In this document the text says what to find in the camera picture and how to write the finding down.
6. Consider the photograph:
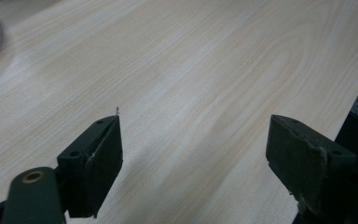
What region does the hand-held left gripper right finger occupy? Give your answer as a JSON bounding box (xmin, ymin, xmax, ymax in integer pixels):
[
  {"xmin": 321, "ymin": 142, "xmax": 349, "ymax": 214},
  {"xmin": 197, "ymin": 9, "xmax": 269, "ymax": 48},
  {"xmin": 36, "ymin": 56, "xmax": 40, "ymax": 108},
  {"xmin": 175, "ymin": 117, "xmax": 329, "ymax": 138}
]
[{"xmin": 265, "ymin": 113, "xmax": 358, "ymax": 217}]

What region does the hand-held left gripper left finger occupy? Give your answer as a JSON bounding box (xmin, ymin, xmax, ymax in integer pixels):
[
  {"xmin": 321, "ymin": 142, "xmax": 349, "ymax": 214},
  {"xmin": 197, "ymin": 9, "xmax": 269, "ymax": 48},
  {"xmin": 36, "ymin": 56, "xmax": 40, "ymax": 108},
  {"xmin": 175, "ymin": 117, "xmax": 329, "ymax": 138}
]
[{"xmin": 56, "ymin": 114, "xmax": 124, "ymax": 219}]

